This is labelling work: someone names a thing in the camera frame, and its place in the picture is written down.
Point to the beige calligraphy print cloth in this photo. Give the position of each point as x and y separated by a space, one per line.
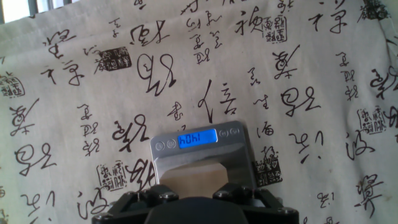
93 109

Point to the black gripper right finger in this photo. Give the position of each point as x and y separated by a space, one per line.
261 202

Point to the tan wooden block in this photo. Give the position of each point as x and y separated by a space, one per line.
194 180

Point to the silver digital pocket scale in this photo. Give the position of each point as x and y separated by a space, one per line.
199 154

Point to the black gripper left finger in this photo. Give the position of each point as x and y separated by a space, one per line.
133 202

